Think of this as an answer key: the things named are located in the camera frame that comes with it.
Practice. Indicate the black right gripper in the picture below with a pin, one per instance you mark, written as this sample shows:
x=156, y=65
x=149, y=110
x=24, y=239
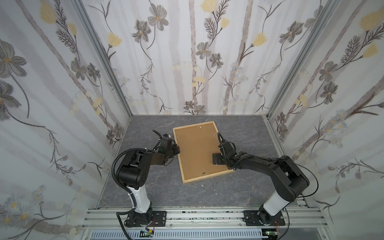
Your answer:
x=225, y=152

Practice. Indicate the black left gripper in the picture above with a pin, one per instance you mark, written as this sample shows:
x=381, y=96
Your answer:
x=175, y=148

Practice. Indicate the brown wooden backing board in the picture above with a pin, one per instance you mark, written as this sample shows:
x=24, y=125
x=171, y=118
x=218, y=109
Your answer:
x=198, y=143

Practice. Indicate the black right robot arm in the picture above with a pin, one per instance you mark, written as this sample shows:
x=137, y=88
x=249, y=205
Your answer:
x=288, y=179

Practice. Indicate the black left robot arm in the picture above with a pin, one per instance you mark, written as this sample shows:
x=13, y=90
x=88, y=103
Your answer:
x=130, y=169

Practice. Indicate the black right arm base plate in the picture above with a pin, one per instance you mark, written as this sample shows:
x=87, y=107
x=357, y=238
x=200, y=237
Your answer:
x=257, y=218

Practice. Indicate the white slotted cable duct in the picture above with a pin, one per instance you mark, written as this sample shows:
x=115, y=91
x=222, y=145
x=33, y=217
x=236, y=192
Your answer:
x=198, y=234

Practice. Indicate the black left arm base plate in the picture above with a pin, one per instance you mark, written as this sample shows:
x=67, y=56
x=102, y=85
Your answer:
x=150, y=219

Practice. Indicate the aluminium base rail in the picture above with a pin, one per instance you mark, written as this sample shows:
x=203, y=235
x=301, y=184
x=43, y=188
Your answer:
x=302, y=223

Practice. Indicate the aluminium corner post right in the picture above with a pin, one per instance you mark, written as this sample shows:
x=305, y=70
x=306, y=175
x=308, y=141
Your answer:
x=315, y=33

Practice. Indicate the aluminium corner post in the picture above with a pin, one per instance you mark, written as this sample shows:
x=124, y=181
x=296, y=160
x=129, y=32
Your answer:
x=98, y=47
x=315, y=33

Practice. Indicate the aluminium corner post left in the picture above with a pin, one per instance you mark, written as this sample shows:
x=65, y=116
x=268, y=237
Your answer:
x=98, y=47

